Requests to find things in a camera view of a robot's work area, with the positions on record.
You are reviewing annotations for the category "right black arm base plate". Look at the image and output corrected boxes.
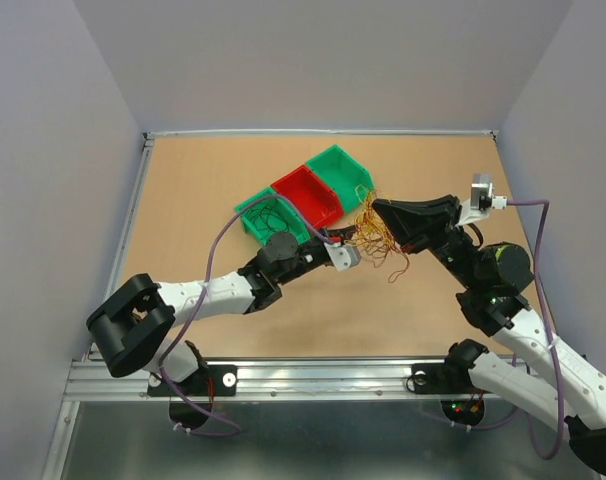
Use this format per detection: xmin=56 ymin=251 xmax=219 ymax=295
xmin=409 ymin=362 xmax=475 ymax=395

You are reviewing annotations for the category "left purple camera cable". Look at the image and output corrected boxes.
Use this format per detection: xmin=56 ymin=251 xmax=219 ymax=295
xmin=157 ymin=197 xmax=340 ymax=436

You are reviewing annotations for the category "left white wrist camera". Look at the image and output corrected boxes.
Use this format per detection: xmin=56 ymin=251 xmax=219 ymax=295
xmin=325 ymin=243 xmax=361 ymax=272

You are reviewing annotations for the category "far green plastic bin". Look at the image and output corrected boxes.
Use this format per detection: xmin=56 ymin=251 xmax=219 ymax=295
xmin=305 ymin=145 xmax=374 ymax=215

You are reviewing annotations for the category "brown wire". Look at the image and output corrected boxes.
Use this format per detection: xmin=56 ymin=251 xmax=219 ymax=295
xmin=246 ymin=199 xmax=294 ymax=236

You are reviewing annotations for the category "aluminium table edge frame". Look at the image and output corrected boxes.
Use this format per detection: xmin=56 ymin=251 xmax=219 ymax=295
xmin=116 ymin=134 xmax=509 ymax=282

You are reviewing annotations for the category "near green plastic bin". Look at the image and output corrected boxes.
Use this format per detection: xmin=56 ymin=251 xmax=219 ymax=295
xmin=240 ymin=198 xmax=310 ymax=245

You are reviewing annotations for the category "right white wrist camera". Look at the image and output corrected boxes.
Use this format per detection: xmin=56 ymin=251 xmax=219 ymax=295
xmin=457 ymin=173 xmax=507 ymax=226

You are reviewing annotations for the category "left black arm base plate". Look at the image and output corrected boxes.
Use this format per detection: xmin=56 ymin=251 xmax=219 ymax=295
xmin=176 ymin=364 xmax=238 ymax=398

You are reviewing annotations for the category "red plastic bin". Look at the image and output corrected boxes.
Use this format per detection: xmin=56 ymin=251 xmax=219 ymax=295
xmin=271 ymin=165 xmax=344 ymax=229

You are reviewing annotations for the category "green plastic bin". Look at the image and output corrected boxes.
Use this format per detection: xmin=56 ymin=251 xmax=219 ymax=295
xmin=240 ymin=198 xmax=310 ymax=245
xmin=305 ymin=145 xmax=374 ymax=215

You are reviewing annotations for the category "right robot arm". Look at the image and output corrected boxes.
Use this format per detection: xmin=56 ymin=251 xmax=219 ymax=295
xmin=372 ymin=194 xmax=606 ymax=476

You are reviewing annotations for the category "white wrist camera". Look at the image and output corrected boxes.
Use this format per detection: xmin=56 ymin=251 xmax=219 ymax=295
xmin=457 ymin=173 xmax=507 ymax=226
xmin=325 ymin=243 xmax=361 ymax=272

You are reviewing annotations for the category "yellow wire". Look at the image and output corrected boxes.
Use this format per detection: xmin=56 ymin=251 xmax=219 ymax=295
xmin=351 ymin=184 xmax=412 ymax=271

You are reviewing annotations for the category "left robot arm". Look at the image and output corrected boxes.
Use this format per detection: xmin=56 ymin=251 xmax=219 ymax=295
xmin=86 ymin=226 xmax=360 ymax=394

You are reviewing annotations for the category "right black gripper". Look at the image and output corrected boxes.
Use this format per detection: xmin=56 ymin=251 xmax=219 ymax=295
xmin=373 ymin=194 xmax=481 ymax=289

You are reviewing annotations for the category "aluminium front rail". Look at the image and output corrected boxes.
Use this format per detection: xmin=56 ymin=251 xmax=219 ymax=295
xmin=62 ymin=355 xmax=534 ymax=401

